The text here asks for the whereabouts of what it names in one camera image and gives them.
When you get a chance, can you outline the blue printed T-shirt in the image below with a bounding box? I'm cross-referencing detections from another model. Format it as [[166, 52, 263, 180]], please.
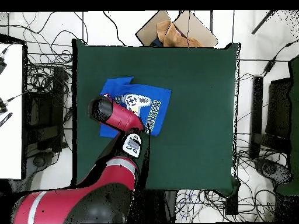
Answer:
[[99, 76, 172, 139]]

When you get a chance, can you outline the dark blue cloth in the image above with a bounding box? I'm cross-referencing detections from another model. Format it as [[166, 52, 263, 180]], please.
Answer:
[[149, 37, 165, 47]]

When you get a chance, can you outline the brown cardboard box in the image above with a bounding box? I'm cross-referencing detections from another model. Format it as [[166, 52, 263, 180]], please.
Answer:
[[135, 10, 219, 48]]

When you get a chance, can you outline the tan cloth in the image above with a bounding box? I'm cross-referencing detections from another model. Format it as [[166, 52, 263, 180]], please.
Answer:
[[156, 20, 206, 48]]

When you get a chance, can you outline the white table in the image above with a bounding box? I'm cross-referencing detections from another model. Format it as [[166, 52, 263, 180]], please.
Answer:
[[0, 34, 27, 181]]

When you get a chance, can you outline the dark green table cloth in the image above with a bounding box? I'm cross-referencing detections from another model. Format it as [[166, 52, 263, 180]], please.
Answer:
[[71, 38, 241, 197], [275, 55, 299, 197]]

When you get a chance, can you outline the black ribbed strip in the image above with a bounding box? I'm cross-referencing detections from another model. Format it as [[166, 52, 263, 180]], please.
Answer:
[[0, 112, 13, 128]]

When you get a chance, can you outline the black device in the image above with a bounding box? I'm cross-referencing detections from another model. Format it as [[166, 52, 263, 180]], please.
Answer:
[[0, 55, 8, 76], [0, 97, 9, 115]]

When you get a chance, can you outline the black table leg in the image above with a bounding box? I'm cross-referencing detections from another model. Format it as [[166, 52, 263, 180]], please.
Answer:
[[224, 190, 239, 216]]

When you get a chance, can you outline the black power adapter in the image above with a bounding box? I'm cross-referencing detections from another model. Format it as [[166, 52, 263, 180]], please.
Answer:
[[263, 58, 277, 76]]

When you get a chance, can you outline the black rod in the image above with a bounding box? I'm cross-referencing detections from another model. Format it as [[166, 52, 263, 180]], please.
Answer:
[[251, 9, 277, 35]]

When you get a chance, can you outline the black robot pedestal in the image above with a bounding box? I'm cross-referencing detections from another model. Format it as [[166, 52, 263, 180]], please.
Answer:
[[133, 189, 179, 223]]

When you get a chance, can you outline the blue black cable tangle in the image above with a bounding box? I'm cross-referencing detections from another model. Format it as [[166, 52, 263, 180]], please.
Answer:
[[175, 189, 226, 223]]

